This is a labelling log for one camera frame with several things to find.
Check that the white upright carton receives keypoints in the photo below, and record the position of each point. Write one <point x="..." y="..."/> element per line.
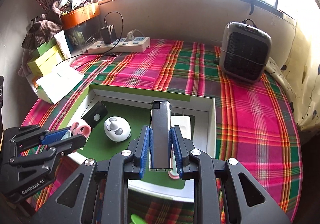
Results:
<point x="62" y="44"/>

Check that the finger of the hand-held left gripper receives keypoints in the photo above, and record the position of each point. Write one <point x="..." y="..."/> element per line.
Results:
<point x="70" y="142"/>
<point x="55" y="136"/>

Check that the green carton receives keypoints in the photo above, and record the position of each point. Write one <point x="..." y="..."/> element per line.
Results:
<point x="46" y="48"/>

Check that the black charger block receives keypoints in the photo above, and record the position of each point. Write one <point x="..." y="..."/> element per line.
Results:
<point x="108" y="34"/>

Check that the pink looped plastic tool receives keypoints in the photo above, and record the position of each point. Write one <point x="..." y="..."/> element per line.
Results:
<point x="83" y="127"/>

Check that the pink square lens case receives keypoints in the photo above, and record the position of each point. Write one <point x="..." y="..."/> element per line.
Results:
<point x="173" y="175"/>

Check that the green cardboard box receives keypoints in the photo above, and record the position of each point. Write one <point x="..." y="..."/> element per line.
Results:
<point x="140" y="94"/>

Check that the yellow carton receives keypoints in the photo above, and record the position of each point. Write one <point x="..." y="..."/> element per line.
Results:
<point x="45" y="63"/>

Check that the checkered cloth bag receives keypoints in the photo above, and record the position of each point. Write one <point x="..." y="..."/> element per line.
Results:
<point x="41" y="30"/>

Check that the white power strip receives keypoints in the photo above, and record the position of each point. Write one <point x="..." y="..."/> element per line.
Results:
<point x="120" y="45"/>

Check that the white plug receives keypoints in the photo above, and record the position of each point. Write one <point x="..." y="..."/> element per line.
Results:
<point x="131" y="36"/>

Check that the green and white spool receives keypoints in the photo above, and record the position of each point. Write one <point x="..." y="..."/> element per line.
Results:
<point x="137" y="219"/>

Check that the white paper sheet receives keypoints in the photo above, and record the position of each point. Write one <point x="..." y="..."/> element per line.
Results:
<point x="60" y="81"/>

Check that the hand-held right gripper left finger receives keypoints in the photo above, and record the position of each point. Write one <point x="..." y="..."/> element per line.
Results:
<point x="145" y="151"/>

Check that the cream heart-print curtain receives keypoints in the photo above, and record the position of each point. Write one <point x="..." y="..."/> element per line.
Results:
<point x="305" y="64"/>

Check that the dark storage box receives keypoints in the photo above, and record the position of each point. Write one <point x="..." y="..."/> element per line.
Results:
<point x="82" y="36"/>

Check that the grey portable heater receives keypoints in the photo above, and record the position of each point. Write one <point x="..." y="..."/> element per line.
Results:
<point x="246" y="51"/>

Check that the plaid blanket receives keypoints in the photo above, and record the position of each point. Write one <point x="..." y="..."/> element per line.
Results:
<point x="250" y="119"/>

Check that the white power adapter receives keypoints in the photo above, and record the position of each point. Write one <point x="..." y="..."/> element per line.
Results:
<point x="185" y="126"/>

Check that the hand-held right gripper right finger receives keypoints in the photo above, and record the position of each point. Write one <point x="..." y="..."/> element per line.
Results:
<point x="176" y="151"/>

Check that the orange basket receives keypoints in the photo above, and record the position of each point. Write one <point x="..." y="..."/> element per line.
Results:
<point x="80" y="16"/>

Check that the silver lighter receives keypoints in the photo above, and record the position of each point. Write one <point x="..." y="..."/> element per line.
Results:
<point x="160" y="134"/>

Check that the white panda toy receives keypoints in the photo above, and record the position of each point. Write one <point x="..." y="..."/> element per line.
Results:
<point x="116" y="129"/>

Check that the black flashlight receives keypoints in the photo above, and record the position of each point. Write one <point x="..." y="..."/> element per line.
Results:
<point x="96" y="115"/>

